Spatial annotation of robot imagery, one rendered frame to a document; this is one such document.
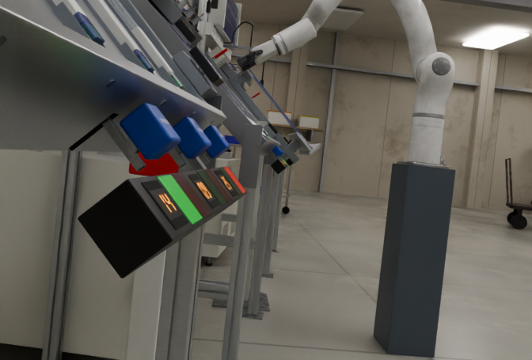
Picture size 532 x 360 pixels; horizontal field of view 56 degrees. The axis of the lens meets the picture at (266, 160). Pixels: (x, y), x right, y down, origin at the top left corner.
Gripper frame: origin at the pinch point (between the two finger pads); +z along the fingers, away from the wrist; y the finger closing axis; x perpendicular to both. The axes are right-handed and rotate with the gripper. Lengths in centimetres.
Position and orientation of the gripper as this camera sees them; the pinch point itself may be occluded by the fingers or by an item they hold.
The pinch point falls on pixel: (241, 65)
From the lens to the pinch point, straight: 203.0
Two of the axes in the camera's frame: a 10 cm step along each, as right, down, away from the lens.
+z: -8.8, 4.7, 0.7
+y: -0.8, 0.1, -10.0
